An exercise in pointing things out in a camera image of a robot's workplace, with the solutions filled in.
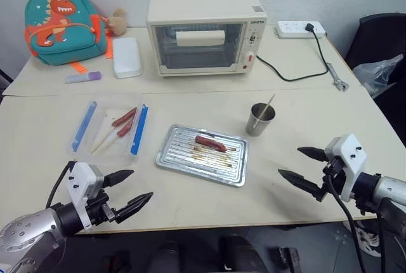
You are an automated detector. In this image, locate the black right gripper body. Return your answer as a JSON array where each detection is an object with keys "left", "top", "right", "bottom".
[{"left": 320, "top": 155, "right": 347, "bottom": 198}]

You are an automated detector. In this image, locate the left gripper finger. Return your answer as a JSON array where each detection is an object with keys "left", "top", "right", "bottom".
[
  {"left": 114, "top": 191, "right": 155, "bottom": 224},
  {"left": 101, "top": 169, "right": 135, "bottom": 189}
]

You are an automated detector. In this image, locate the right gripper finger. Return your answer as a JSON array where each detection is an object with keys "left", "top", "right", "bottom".
[
  {"left": 277, "top": 168, "right": 327, "bottom": 203},
  {"left": 296, "top": 146, "right": 328, "bottom": 164}
]

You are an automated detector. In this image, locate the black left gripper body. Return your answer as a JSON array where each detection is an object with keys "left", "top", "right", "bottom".
[{"left": 85, "top": 189, "right": 118, "bottom": 227}]

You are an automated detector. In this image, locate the wooden skewer with sausage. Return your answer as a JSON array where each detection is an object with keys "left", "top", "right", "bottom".
[
  {"left": 89, "top": 125, "right": 115, "bottom": 155},
  {"left": 91, "top": 133, "right": 120, "bottom": 155}
]

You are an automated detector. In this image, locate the clear plastic container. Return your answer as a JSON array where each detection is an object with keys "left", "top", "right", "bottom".
[{"left": 65, "top": 94, "right": 150, "bottom": 165}]

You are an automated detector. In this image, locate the blue container latch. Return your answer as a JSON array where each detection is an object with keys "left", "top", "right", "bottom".
[
  {"left": 72, "top": 101, "right": 98, "bottom": 152},
  {"left": 130, "top": 104, "right": 150, "bottom": 156}
]

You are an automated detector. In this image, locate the stainless steel cup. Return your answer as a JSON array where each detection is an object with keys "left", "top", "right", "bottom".
[{"left": 245, "top": 102, "right": 277, "bottom": 137}]

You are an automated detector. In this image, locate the ribbed metal baking tray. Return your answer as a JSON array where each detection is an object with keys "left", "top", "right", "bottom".
[{"left": 155, "top": 123, "right": 250, "bottom": 188}]

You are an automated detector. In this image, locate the white and black sneaker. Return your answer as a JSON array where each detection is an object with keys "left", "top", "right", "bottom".
[{"left": 350, "top": 221, "right": 382, "bottom": 258}]

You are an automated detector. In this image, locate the silver adjustable wrench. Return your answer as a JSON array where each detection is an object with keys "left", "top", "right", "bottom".
[{"left": 326, "top": 61, "right": 350, "bottom": 93}]

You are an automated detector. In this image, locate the loose red sausage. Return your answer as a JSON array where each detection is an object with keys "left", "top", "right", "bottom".
[{"left": 194, "top": 135, "right": 228, "bottom": 153}]

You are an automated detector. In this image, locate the clear plastic bag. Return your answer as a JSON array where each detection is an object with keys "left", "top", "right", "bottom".
[{"left": 352, "top": 53, "right": 405, "bottom": 100}]

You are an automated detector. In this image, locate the purple capped tube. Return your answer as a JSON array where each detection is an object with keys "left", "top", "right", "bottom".
[{"left": 65, "top": 70, "right": 103, "bottom": 84}]

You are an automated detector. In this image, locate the white rectangular case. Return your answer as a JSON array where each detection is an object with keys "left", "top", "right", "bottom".
[{"left": 112, "top": 37, "right": 142, "bottom": 79}]

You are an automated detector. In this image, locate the white power strip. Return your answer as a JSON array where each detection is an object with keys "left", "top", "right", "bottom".
[{"left": 274, "top": 20, "right": 328, "bottom": 40}]

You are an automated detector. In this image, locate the black chair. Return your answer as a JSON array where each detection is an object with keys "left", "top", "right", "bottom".
[{"left": 343, "top": 12, "right": 406, "bottom": 150}]

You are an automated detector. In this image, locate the brown plush toy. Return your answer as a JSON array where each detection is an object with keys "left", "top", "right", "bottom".
[{"left": 107, "top": 8, "right": 129, "bottom": 37}]

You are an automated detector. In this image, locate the teal dinosaur backpack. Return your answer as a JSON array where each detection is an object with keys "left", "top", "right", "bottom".
[{"left": 24, "top": 0, "right": 114, "bottom": 76}]

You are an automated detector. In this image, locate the cream toaster oven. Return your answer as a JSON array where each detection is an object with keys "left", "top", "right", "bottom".
[{"left": 146, "top": 0, "right": 268, "bottom": 78}]

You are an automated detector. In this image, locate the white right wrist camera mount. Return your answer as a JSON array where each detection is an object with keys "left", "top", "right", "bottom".
[{"left": 324, "top": 133, "right": 368, "bottom": 203}]

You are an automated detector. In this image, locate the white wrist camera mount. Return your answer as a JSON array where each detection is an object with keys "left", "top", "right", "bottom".
[
  {"left": 65, "top": 161, "right": 105, "bottom": 231},
  {"left": 324, "top": 133, "right": 368, "bottom": 203}
]

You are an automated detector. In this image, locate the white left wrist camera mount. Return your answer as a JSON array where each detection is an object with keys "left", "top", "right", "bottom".
[{"left": 65, "top": 161, "right": 105, "bottom": 231}]

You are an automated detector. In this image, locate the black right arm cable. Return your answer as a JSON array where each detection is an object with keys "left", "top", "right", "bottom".
[{"left": 326, "top": 173, "right": 370, "bottom": 273}]

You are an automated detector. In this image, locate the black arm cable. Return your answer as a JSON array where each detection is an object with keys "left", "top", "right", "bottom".
[
  {"left": 326, "top": 173, "right": 370, "bottom": 273},
  {"left": 45, "top": 159, "right": 77, "bottom": 210}
]

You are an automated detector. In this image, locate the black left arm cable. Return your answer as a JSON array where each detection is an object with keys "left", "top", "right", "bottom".
[{"left": 45, "top": 159, "right": 77, "bottom": 210}]

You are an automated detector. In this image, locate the black plug and cord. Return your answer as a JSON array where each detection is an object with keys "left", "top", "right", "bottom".
[{"left": 256, "top": 22, "right": 331, "bottom": 83}]

